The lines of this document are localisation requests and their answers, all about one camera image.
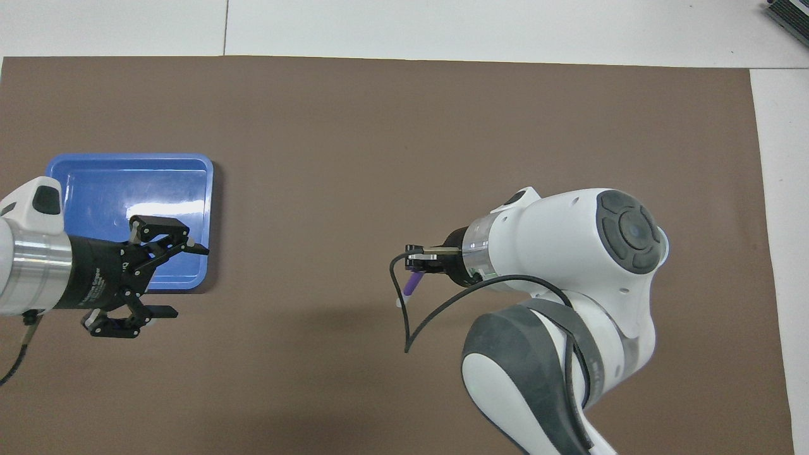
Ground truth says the brown table mat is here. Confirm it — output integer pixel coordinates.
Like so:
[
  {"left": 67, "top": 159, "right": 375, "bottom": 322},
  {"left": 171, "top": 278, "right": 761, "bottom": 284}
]
[{"left": 0, "top": 56, "right": 795, "bottom": 455}]

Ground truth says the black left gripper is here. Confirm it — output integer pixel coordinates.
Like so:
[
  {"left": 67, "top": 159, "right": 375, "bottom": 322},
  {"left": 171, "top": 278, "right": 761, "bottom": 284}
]
[{"left": 54, "top": 215, "right": 210, "bottom": 339}]

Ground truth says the purple pen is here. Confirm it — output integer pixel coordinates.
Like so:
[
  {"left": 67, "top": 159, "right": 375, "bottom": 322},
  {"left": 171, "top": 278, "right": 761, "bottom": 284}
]
[{"left": 396, "top": 269, "right": 425, "bottom": 309}]

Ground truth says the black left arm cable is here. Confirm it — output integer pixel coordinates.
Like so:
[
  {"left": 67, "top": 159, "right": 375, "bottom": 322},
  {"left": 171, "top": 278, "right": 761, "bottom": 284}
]
[{"left": 0, "top": 310, "right": 42, "bottom": 387}]

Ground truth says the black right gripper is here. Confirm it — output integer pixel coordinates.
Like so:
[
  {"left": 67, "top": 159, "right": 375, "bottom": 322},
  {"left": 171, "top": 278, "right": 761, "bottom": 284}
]
[{"left": 405, "top": 227, "right": 484, "bottom": 289}]

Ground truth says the blue plastic tray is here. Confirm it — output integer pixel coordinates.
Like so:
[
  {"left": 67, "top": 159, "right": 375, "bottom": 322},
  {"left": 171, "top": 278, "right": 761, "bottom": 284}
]
[{"left": 46, "top": 153, "right": 214, "bottom": 291}]

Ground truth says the grey striped device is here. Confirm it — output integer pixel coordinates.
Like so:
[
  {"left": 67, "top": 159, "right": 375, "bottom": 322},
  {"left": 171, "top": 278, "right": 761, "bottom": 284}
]
[{"left": 763, "top": 0, "right": 809, "bottom": 40}]

